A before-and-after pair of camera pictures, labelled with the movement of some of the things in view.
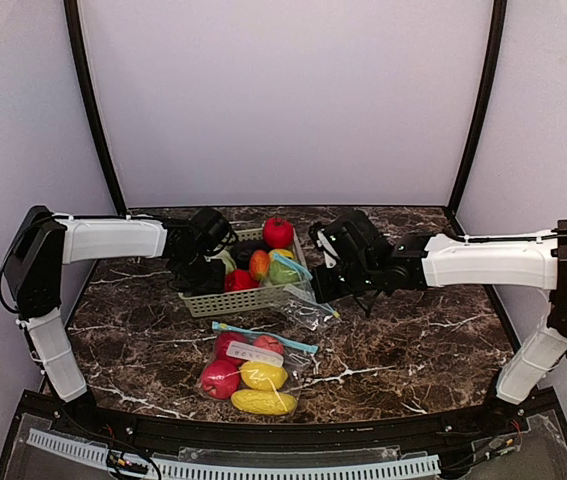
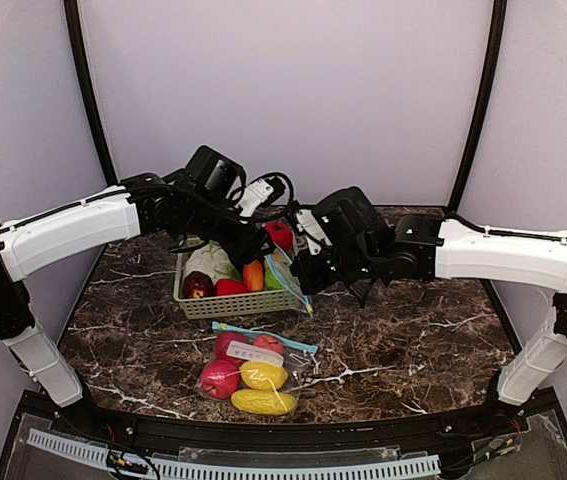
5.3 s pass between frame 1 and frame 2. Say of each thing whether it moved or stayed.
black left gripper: moved
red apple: stayed
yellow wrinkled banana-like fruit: stayed
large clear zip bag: stayed
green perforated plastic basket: moved
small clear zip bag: moved
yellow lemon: stayed
